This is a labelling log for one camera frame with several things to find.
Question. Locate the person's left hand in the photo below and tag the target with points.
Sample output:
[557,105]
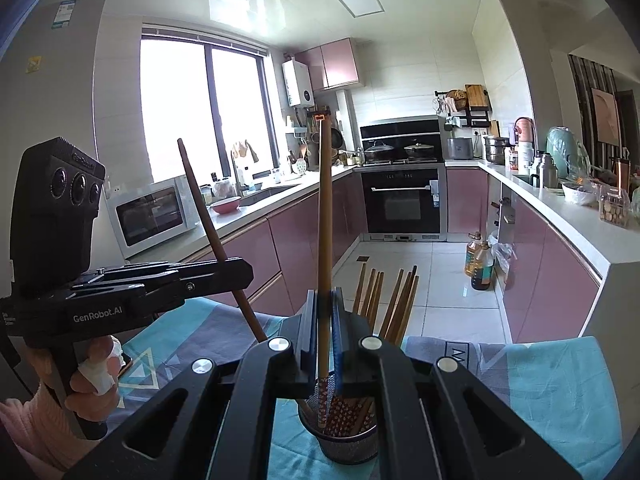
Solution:
[97,385]

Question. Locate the plastic bag on floor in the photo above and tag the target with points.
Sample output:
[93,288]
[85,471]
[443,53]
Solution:
[501,255]

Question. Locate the copper cup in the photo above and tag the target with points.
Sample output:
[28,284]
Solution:
[623,174]

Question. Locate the yellow cooking oil bottle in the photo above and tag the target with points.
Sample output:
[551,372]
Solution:
[472,255]

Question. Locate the black wall rack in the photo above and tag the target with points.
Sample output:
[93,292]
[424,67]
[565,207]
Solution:
[470,117]

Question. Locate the black mesh utensil holder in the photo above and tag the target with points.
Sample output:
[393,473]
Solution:
[345,452]

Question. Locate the pink wall cabinet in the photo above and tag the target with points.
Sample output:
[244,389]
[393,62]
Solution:
[330,65]

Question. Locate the white microwave oven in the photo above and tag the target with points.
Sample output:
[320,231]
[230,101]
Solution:
[150,217]

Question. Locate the brown bamboo chopstick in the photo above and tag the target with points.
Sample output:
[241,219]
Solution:
[200,195]
[325,210]

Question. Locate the pink base cabinets under window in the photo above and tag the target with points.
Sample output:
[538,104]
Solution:
[300,240]

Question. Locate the steel thermos flask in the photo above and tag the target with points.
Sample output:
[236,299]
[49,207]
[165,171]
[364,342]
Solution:
[546,172]

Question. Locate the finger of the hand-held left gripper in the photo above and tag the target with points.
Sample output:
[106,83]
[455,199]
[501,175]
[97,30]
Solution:
[135,271]
[210,280]

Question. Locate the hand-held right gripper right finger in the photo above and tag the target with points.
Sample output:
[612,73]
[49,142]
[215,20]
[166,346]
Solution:
[336,320]

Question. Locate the pink electric kettle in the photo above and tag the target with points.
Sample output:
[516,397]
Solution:
[524,131]

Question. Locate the clear plastic food container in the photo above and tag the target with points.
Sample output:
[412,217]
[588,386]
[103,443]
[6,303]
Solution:
[614,207]

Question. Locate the person's left forearm pink sleeve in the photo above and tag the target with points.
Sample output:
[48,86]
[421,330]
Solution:
[30,425]

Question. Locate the stainless steel steamer pot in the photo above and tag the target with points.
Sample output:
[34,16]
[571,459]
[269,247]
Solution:
[495,149]

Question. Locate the white water heater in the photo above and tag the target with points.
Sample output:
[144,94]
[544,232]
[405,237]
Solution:
[298,84]

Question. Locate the pink base cabinets beside oven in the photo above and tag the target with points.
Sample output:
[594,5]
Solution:
[540,270]

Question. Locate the kitchen window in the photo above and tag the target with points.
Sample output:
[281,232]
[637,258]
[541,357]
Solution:
[200,105]

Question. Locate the black built-in oven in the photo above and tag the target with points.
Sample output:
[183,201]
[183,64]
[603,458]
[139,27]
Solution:
[400,200]

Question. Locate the framed wall picture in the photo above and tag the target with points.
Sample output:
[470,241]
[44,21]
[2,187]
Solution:
[606,116]

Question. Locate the black range hood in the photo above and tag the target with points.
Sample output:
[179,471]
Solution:
[400,132]

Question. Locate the blue and grey tablecloth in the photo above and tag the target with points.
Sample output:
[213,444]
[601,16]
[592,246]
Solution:
[525,385]

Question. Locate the green countertop appliance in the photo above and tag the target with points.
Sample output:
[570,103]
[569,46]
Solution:
[565,152]

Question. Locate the grey refrigerator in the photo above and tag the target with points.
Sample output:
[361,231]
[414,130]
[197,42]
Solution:
[65,85]

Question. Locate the white jar with red label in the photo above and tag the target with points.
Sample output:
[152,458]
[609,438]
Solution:
[511,159]

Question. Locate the steel pot with glass lid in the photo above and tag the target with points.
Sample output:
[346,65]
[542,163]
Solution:
[419,151]

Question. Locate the steel sink faucet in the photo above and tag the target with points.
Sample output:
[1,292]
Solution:
[237,170]

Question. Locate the hanging beige cloth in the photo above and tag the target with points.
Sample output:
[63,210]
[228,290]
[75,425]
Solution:
[245,150]

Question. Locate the dark pot with glass lid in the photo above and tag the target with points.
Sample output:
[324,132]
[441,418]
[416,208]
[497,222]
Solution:
[379,152]

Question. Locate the dark cooking oil bottle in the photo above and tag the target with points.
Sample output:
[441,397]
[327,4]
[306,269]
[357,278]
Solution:
[482,267]

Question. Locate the bowl covered with plastic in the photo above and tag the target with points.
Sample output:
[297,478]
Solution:
[579,194]

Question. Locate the white plastic container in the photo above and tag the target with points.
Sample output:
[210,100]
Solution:
[525,157]

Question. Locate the pink bowl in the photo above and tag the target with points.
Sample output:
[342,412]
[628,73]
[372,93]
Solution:
[225,206]

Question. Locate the hanging frying pan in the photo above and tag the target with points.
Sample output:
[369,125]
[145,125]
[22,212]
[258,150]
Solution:
[337,138]

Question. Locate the silver rice cooker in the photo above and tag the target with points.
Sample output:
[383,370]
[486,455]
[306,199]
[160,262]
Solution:
[459,149]

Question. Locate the kitchen sink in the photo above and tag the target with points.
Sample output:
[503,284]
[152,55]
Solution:
[270,194]

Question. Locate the bundle of wooden chopsticks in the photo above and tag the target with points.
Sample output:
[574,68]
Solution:
[395,310]

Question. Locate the wooden cutting board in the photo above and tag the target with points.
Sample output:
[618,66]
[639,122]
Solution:
[476,96]

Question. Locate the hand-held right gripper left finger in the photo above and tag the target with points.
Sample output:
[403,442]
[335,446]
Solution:
[312,320]

